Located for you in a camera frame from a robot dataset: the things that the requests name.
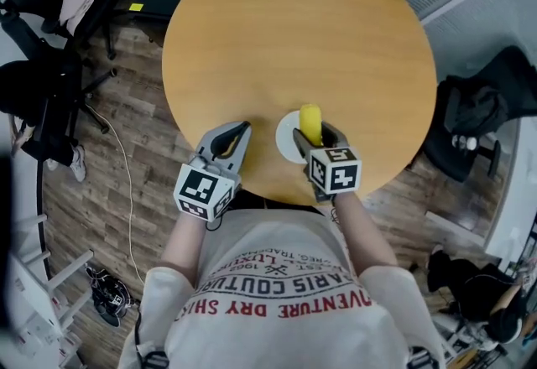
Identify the round wooden table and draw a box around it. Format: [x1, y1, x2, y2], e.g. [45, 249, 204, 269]
[161, 0, 438, 207]

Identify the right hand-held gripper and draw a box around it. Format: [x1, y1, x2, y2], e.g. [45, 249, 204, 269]
[291, 121, 363, 205]

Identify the clear bottle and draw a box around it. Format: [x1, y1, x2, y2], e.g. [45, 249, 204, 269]
[451, 133, 479, 152]

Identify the yellow banana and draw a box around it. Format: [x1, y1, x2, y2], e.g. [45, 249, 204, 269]
[298, 103, 325, 148]

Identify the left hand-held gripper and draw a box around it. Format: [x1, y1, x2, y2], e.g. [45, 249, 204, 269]
[173, 120, 253, 222]

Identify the white plate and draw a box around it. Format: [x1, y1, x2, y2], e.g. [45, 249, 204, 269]
[274, 110, 312, 164]

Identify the person's white printed t-shirt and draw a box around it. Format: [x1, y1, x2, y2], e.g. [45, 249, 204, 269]
[119, 207, 446, 369]

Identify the black jacket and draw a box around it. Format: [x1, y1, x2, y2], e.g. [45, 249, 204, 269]
[435, 74, 511, 138]

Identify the white floor cable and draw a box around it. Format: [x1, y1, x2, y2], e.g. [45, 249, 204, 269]
[85, 101, 142, 280]

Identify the person's right forearm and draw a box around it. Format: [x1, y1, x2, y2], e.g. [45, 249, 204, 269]
[333, 192, 399, 279]

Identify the white desk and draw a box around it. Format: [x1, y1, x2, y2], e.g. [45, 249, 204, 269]
[0, 207, 96, 369]
[484, 115, 537, 263]

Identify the person's left forearm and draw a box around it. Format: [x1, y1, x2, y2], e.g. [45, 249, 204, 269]
[160, 211, 210, 276]

